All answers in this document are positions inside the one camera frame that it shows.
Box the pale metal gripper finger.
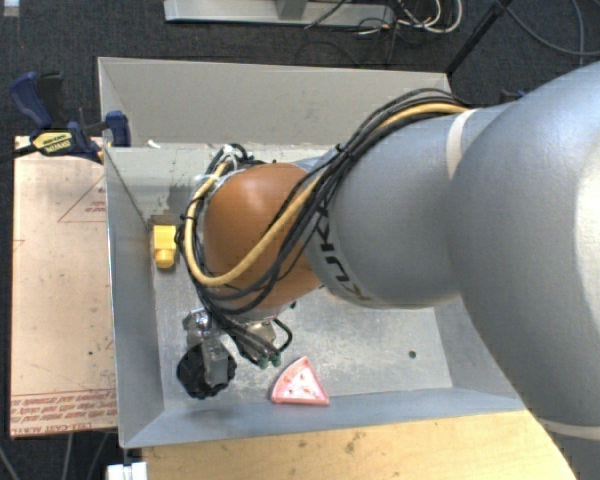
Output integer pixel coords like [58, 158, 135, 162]
[201, 337, 230, 388]
[181, 309, 212, 355]

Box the black knobbed ring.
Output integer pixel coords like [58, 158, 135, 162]
[176, 343, 239, 401]

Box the pink toy pizza slice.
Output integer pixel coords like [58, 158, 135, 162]
[270, 355, 331, 408]

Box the yellow toy block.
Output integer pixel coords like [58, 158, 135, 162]
[151, 223, 178, 270]

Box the grey metal bin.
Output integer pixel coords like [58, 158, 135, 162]
[97, 56, 527, 450]

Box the brown cardboard board, red print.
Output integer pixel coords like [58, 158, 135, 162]
[8, 134, 119, 440]

